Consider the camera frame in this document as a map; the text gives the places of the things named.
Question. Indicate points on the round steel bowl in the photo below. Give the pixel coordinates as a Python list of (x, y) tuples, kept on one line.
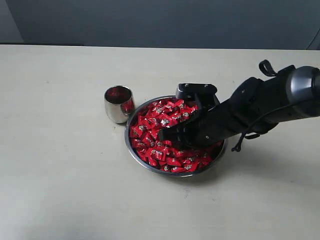
[(161, 112)]

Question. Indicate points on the small steel cup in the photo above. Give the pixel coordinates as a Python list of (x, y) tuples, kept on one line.
[(119, 103)]

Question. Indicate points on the red wrapped candy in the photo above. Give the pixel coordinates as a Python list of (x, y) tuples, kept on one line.
[(158, 154), (173, 162), (139, 129)]

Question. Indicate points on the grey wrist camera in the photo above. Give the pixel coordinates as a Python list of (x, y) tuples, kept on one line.
[(203, 93)]

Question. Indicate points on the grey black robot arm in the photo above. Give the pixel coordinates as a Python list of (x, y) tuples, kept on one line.
[(297, 89)]

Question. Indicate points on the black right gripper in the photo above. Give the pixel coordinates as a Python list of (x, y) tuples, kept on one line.
[(219, 121)]

